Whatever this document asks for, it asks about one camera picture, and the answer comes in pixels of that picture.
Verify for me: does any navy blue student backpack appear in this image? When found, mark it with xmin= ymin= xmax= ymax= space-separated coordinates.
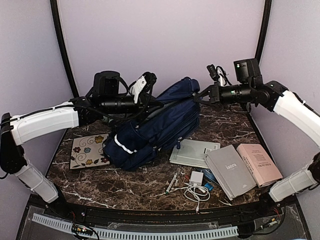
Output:
xmin=102 ymin=77 xmax=201 ymax=171

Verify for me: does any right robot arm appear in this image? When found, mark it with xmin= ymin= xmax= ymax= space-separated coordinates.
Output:
xmin=193 ymin=58 xmax=320 ymax=217

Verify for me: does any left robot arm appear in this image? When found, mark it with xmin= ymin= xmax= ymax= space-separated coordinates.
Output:
xmin=0 ymin=70 xmax=157 ymax=218

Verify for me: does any green ceramic bowl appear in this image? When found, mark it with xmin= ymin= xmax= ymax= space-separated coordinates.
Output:
xmin=101 ymin=116 xmax=113 ymax=124

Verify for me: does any pale green thin book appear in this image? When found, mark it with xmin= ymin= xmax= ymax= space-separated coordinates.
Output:
xmin=169 ymin=139 xmax=221 ymax=169

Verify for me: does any blue card packet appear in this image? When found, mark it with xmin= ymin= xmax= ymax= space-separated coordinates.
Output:
xmin=200 ymin=168 xmax=218 ymax=184

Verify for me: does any floral pattern notebook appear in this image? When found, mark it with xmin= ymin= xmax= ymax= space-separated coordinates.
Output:
xmin=69 ymin=133 xmax=110 ymax=170

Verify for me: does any white power adapter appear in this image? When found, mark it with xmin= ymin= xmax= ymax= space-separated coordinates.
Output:
xmin=189 ymin=171 xmax=204 ymax=186

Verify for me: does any blue eraser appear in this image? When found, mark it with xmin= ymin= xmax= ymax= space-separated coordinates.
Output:
xmin=204 ymin=182 xmax=214 ymax=192

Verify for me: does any grey hardcover book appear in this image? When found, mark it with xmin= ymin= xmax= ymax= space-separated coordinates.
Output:
xmin=205 ymin=145 xmax=257 ymax=201

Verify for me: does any green capped marker pen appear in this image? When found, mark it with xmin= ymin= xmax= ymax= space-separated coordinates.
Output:
xmin=165 ymin=168 xmax=180 ymax=195

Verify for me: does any pink hardcover book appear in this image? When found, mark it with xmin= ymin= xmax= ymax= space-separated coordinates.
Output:
xmin=236 ymin=143 xmax=283 ymax=188

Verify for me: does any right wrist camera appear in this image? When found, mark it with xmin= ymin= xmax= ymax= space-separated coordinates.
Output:
xmin=206 ymin=64 xmax=220 ymax=82

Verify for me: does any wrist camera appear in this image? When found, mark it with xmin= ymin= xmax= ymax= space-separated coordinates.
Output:
xmin=128 ymin=71 xmax=157 ymax=104
xmin=206 ymin=64 xmax=220 ymax=82

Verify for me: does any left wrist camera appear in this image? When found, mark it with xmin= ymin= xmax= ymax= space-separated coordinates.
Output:
xmin=128 ymin=71 xmax=157 ymax=104

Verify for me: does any left black frame post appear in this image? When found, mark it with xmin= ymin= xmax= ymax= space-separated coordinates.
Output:
xmin=49 ymin=0 xmax=80 ymax=98

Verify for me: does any black frame post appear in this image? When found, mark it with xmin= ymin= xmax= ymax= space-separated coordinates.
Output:
xmin=49 ymin=0 xmax=80 ymax=98
xmin=254 ymin=0 xmax=273 ymax=63

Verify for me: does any white charging cable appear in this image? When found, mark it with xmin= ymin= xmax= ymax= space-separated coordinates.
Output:
xmin=183 ymin=182 xmax=211 ymax=212

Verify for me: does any right black frame post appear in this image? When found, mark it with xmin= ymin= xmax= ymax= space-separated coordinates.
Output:
xmin=254 ymin=0 xmax=273 ymax=63

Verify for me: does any black curved front rail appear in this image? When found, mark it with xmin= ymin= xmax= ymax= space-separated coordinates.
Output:
xmin=24 ymin=192 xmax=301 ymax=227

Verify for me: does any grey slotted cable duct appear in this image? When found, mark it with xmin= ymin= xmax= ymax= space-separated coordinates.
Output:
xmin=31 ymin=213 xmax=239 ymax=240

